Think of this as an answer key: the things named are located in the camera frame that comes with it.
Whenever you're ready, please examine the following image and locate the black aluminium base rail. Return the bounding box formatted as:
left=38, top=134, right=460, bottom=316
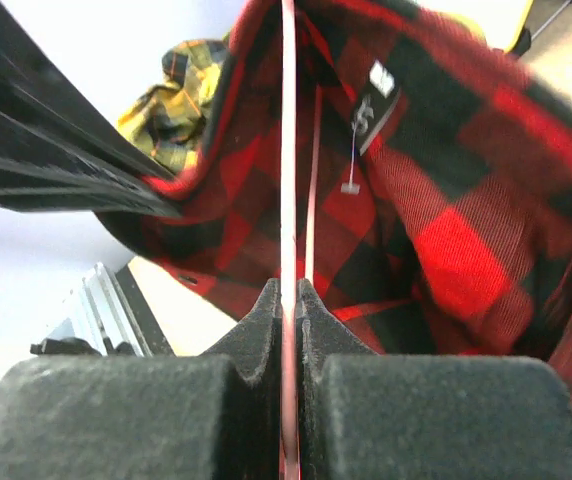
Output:
left=30, top=263, right=173, bottom=357

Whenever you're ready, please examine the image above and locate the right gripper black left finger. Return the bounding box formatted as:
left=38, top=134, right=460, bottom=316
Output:
left=0, top=280, right=281, bottom=479

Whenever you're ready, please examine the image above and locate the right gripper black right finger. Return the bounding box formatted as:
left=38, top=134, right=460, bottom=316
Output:
left=296, top=280, right=572, bottom=479

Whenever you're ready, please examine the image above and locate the yellow plaid shirt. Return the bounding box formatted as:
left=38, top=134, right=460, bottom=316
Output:
left=117, top=36, right=229, bottom=174

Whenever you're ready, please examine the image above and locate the red black plaid shirt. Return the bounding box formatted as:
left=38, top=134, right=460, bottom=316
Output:
left=99, top=1, right=572, bottom=392

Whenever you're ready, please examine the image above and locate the pink wire hanger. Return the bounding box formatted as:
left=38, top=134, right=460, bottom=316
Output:
left=280, top=1, right=300, bottom=479

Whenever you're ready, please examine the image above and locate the small whiteboard yellow frame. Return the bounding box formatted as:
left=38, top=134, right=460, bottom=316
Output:
left=417, top=0, right=533, bottom=52

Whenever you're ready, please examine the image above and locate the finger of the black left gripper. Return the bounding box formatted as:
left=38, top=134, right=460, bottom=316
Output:
left=0, top=2, right=177, bottom=217

